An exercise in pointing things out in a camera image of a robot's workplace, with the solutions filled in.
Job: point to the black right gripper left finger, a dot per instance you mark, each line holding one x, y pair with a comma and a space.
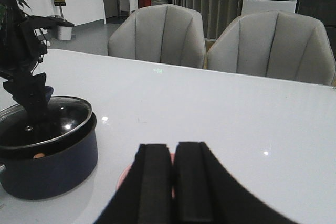
145, 194

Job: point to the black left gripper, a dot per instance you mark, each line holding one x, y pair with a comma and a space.
20, 50

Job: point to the grey upholstered chair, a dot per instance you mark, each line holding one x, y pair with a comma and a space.
275, 44
167, 33

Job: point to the white waste bin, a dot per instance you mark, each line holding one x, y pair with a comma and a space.
63, 30

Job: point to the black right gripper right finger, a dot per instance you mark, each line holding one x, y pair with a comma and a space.
205, 192

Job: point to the right grey upholstered chair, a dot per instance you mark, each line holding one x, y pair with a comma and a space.
275, 44

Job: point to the glass lid with blue knob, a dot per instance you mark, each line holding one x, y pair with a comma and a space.
66, 115

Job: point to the left grey upholstered chair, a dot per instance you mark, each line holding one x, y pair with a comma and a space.
167, 33

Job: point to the dark blue saucepan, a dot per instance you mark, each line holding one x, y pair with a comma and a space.
67, 163

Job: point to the orange ham slices pile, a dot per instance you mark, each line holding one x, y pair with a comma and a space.
38, 155

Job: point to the dark grey sideboard counter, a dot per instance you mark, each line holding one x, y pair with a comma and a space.
323, 10

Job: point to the green potted plant leaves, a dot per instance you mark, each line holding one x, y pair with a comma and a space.
14, 9

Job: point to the pink plastic bowl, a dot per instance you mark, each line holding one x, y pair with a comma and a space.
127, 169

